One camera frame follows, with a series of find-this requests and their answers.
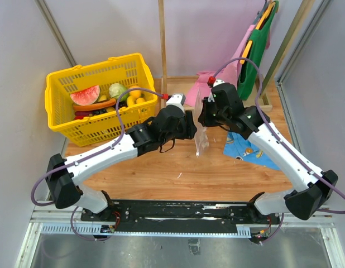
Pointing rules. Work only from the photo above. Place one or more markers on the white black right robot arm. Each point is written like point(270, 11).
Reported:
point(308, 193)

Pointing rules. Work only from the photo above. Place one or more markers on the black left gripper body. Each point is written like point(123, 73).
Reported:
point(185, 129)

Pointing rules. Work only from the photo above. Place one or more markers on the blue cartoon print cloth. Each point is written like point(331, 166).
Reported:
point(239, 148)

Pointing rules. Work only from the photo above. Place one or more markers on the watermelon slice toy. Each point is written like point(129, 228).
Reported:
point(86, 97)

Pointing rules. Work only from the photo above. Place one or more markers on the yellow plastic shopping basket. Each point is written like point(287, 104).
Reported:
point(128, 70)

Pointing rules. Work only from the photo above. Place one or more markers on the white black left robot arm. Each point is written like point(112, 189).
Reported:
point(65, 177)

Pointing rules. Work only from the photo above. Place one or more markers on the green cabbage toy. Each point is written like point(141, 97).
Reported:
point(116, 90)

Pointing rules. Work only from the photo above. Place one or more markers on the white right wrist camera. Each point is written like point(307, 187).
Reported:
point(213, 81)

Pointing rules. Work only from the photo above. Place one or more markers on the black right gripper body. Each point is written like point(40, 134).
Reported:
point(211, 116)

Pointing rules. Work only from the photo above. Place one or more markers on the green cloth garment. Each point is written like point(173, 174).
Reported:
point(260, 38)

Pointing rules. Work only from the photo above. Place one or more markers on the red chili pepper toy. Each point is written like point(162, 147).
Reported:
point(82, 114)

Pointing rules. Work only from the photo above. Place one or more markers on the yellow clothes hanger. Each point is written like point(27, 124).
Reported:
point(246, 52)

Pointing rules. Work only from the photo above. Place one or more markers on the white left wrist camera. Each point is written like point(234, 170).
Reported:
point(177, 99)

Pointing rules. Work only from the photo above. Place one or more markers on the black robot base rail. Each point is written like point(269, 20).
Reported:
point(151, 217)

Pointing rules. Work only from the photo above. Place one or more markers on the yellow banana toy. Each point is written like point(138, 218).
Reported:
point(102, 98)

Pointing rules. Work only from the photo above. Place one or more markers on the clear zip top bag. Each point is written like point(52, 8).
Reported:
point(200, 138)

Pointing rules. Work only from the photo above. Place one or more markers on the yellow mango toy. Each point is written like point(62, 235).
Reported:
point(130, 101)

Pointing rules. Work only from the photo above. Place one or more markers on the orange hot dog toy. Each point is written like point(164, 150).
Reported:
point(95, 106)

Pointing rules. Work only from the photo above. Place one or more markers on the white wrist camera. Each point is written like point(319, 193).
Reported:
point(177, 99)
point(213, 81)

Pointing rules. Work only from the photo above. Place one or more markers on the dark grape bunch toy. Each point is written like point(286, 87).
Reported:
point(122, 104)

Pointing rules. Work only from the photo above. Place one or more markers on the orange fruit toy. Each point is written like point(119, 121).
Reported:
point(136, 91)

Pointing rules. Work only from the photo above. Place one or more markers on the wooden clothes rack frame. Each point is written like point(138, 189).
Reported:
point(299, 24)

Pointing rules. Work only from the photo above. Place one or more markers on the pink cloth garment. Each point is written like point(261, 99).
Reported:
point(229, 74)

